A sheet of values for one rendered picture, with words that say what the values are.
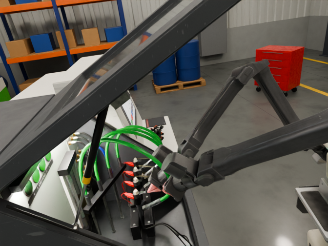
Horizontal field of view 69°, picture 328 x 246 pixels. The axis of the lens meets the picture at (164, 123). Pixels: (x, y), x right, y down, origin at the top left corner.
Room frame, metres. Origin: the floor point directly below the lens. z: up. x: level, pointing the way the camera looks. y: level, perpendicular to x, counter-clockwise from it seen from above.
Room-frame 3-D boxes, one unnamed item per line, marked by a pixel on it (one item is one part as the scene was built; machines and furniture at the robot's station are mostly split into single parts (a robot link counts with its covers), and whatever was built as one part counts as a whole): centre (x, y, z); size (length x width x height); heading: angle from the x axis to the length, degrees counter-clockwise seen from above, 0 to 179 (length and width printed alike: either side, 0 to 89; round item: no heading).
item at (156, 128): (1.53, 0.05, 1.01); 0.23 x 0.11 x 0.06; 3
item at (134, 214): (0.91, 0.16, 0.91); 0.34 x 0.10 x 0.15; 3
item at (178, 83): (5.83, -0.47, 0.51); 1.20 x 0.85 x 1.02; 96
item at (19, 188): (0.78, 0.42, 1.43); 0.54 x 0.03 x 0.02; 3
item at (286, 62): (4.51, -2.32, 0.43); 0.70 x 0.46 x 0.86; 33
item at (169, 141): (1.50, 0.05, 0.96); 0.70 x 0.22 x 0.03; 3
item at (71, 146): (1.02, 0.43, 1.20); 0.13 x 0.03 x 0.31; 3
